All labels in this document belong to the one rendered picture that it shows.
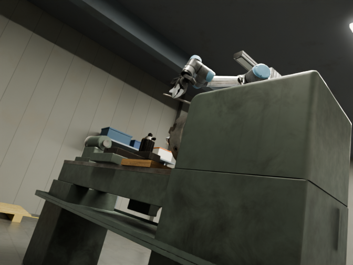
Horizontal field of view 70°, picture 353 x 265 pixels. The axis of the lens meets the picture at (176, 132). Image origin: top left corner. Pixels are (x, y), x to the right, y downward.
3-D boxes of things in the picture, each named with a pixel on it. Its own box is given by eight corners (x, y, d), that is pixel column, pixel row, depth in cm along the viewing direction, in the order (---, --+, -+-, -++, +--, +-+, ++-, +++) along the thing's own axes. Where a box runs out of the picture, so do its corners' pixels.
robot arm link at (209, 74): (210, 78, 174) (197, 69, 173) (217, 71, 163) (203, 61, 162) (205, 87, 171) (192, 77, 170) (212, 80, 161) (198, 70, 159)
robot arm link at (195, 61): (205, 59, 164) (194, 51, 163) (198, 70, 158) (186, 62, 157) (199, 66, 170) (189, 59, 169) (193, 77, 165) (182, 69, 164)
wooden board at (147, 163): (192, 183, 159) (194, 176, 160) (149, 167, 137) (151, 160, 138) (162, 179, 181) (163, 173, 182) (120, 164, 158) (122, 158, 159)
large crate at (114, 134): (121, 146, 551) (123, 137, 557) (130, 145, 519) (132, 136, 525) (97, 138, 520) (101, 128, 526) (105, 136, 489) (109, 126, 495)
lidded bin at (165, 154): (163, 162, 614) (165, 153, 620) (172, 162, 586) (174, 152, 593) (148, 156, 590) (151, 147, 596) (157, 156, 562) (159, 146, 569)
